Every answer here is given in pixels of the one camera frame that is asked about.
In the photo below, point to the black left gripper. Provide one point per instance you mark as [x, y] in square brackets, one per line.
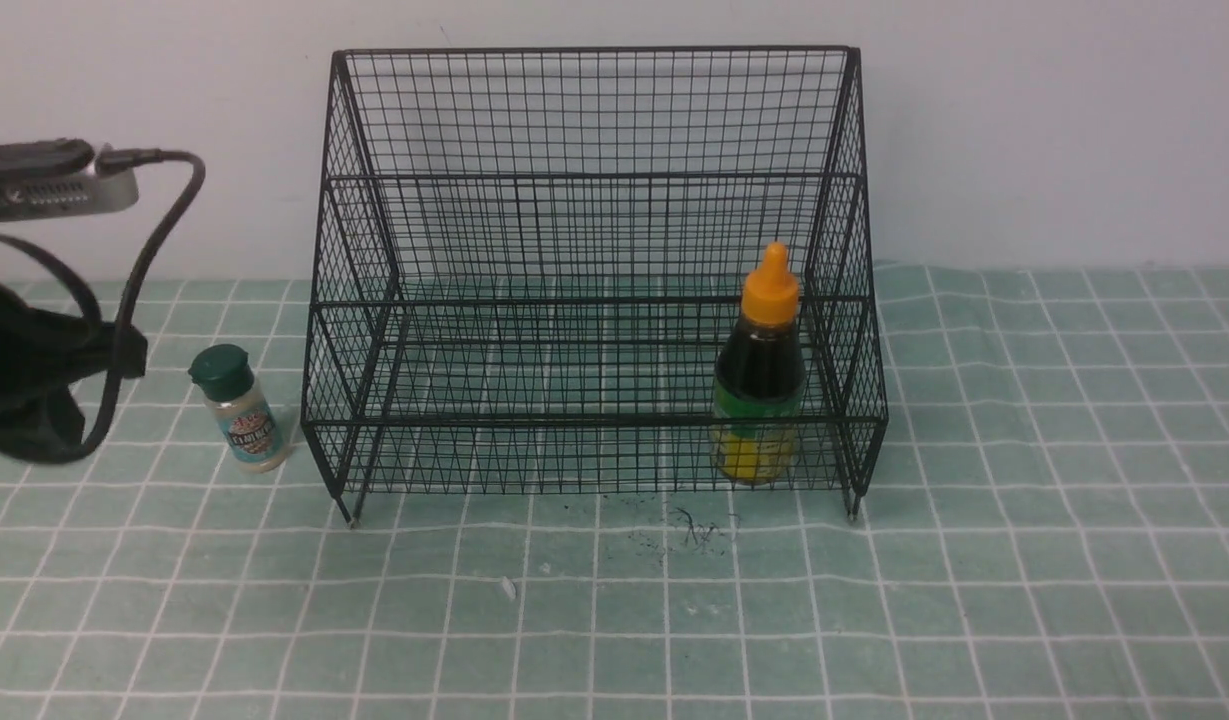
[60, 378]

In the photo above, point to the seasoning shaker green cap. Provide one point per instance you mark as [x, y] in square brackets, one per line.
[240, 408]

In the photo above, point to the soy sauce bottle orange cap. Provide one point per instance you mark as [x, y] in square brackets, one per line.
[759, 376]

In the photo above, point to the green checkered tablecloth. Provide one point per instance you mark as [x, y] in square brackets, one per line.
[1046, 537]

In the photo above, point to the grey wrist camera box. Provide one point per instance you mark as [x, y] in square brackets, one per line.
[60, 179]

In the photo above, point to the black wire mesh shelf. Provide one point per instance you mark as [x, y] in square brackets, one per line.
[528, 258]

